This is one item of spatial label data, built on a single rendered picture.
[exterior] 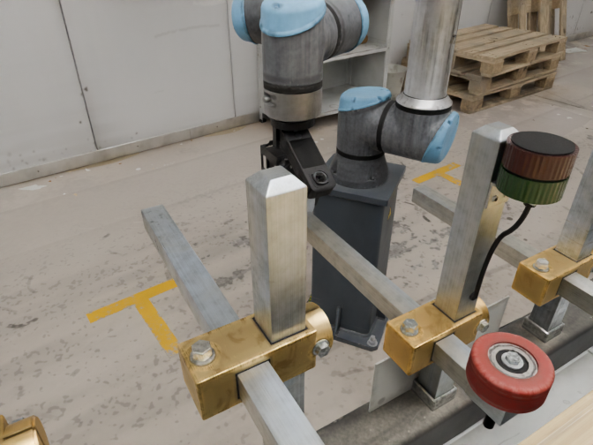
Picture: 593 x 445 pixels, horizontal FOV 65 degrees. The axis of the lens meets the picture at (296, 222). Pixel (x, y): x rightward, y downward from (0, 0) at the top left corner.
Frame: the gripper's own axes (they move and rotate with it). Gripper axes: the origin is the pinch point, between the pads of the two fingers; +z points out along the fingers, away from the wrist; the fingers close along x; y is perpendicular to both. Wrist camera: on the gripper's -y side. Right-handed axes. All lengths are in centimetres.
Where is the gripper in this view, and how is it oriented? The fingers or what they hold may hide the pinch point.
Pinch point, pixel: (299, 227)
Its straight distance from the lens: 82.3
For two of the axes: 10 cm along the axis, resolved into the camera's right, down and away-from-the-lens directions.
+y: -5.1, -4.7, 7.2
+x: -8.6, 2.8, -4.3
